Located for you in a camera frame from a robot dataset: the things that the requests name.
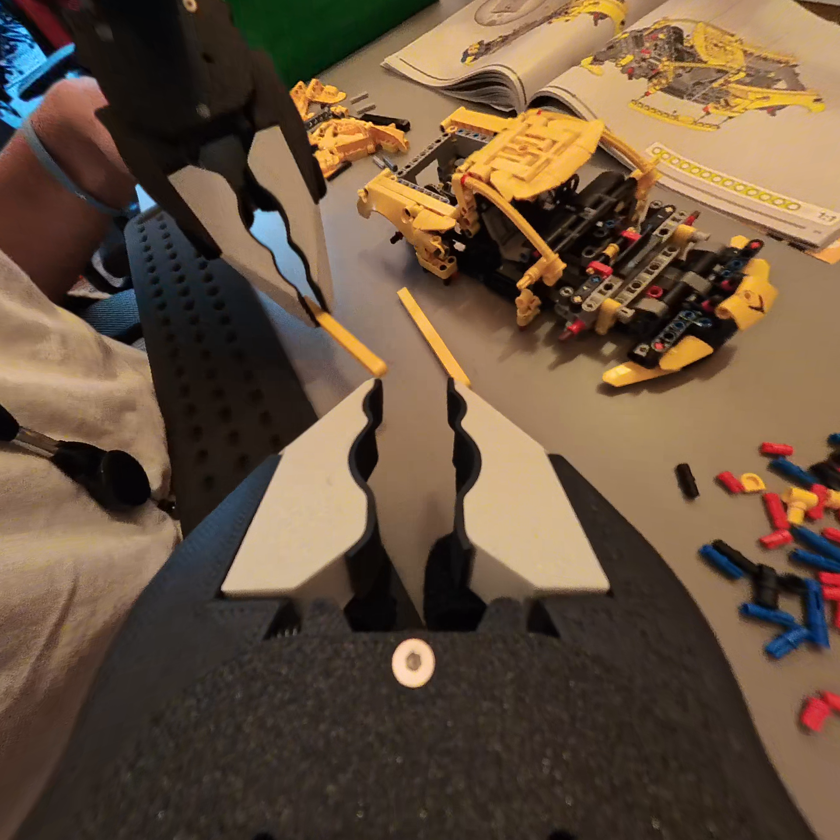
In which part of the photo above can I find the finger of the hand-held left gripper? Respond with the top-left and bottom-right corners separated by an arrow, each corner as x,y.
167,163 -> 326,328
247,125 -> 336,315

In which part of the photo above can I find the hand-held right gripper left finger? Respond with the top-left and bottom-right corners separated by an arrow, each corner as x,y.
220,378 -> 385,624

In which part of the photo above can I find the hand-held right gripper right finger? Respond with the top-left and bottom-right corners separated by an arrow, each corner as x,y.
446,377 -> 611,623

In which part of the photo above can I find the long yellow brick beam assembly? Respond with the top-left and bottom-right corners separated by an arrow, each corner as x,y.
308,307 -> 389,379

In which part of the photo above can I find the long yellow brick beam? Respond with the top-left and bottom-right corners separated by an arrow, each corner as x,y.
395,287 -> 473,389

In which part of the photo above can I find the yellow black brick car model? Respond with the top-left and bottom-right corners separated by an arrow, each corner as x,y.
356,107 -> 781,388

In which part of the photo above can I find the person's left forearm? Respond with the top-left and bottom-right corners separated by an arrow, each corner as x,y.
0,77 -> 142,303

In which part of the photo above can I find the grey desk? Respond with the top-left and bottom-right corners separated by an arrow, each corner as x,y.
134,0 -> 840,840

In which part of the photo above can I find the pile of yellow brick parts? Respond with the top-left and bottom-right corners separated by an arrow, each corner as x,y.
289,77 -> 413,183

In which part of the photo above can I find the green storage bin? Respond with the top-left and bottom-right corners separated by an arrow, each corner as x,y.
226,0 -> 441,89

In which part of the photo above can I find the light blue wristband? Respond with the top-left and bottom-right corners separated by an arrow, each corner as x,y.
20,118 -> 139,217

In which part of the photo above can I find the light grey garment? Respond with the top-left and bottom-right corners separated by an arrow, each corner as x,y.
0,249 -> 181,840

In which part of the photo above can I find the pile of small brick pins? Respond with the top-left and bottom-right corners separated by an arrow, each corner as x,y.
699,433 -> 840,732

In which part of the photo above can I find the open instruction booklet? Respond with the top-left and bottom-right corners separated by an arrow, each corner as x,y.
381,0 -> 840,266

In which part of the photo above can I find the black cord toggle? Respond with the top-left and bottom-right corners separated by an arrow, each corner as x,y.
0,403 -> 178,518

